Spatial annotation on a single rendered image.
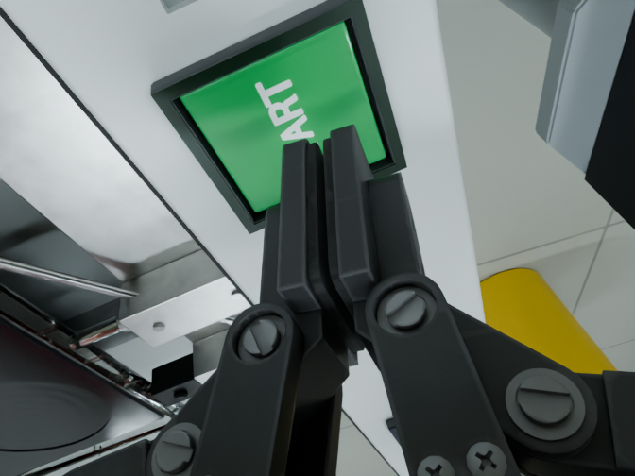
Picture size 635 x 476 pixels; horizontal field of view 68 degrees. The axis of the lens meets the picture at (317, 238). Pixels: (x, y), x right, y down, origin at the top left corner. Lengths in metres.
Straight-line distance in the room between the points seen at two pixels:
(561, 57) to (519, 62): 1.09
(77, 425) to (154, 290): 0.16
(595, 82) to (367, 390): 0.26
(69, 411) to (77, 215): 0.17
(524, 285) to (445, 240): 1.88
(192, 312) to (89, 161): 0.10
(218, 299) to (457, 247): 0.14
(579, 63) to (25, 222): 0.38
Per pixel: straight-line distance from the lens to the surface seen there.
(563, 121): 0.40
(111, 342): 0.40
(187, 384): 0.35
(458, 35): 1.32
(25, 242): 0.37
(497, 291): 2.05
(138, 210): 0.26
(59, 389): 0.36
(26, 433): 0.42
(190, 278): 0.27
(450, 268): 0.21
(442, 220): 0.19
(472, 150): 1.55
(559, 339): 1.94
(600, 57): 0.39
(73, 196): 0.26
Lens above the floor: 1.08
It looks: 43 degrees down
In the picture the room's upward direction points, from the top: 163 degrees clockwise
